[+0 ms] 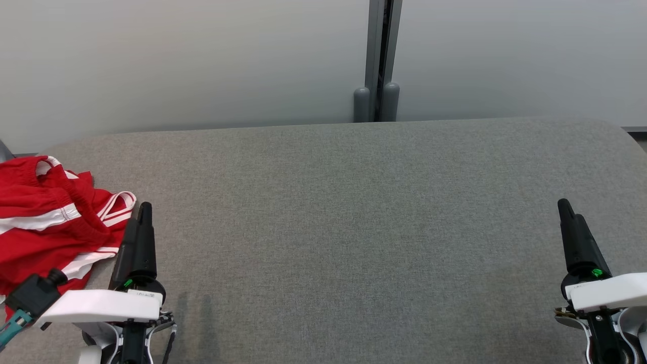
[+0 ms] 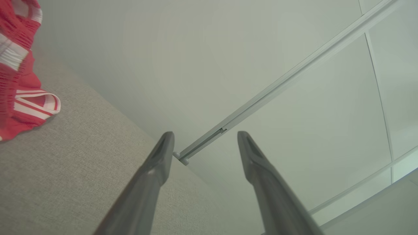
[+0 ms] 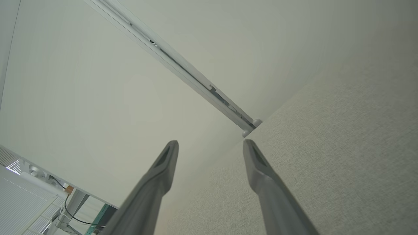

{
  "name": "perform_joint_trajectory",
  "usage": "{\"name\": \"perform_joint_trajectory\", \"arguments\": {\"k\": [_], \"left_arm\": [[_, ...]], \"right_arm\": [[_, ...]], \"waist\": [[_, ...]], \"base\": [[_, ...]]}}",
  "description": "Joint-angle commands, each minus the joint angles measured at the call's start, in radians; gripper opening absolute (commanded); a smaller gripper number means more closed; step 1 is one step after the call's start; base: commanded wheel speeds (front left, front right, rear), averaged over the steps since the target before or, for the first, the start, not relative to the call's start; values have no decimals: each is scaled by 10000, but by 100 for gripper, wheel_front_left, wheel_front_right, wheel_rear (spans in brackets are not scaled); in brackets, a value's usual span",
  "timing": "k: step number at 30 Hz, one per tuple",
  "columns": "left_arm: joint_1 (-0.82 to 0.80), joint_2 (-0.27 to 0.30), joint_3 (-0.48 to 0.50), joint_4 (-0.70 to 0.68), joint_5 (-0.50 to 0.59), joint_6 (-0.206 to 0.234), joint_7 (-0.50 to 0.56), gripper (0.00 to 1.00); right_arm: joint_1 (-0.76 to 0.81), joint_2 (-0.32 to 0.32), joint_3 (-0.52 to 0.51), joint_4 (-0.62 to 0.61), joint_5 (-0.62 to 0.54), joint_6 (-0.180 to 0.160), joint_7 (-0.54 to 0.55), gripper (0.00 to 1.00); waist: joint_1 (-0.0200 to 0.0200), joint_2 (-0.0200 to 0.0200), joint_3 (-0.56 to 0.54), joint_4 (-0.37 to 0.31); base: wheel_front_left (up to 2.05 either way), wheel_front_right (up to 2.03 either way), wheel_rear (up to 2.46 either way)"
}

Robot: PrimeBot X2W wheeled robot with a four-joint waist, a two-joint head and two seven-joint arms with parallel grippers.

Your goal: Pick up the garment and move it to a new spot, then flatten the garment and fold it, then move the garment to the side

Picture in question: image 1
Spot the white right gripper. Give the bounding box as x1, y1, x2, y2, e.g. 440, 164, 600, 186
558, 199, 647, 311

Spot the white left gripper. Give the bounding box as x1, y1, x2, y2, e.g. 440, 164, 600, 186
33, 202, 166, 324

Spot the red jersey with white trim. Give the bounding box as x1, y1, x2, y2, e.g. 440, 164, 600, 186
0, 190, 137, 322

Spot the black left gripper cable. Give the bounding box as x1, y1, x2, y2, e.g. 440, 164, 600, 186
162, 324, 178, 364

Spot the teal left camera connector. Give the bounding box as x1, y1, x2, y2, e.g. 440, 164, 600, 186
0, 309, 33, 350

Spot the grey cylinder post foot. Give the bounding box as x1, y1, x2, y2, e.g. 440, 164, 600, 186
381, 82, 400, 122
353, 87, 371, 123

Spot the grey metal partition post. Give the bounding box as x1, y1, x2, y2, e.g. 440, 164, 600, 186
365, 0, 403, 123

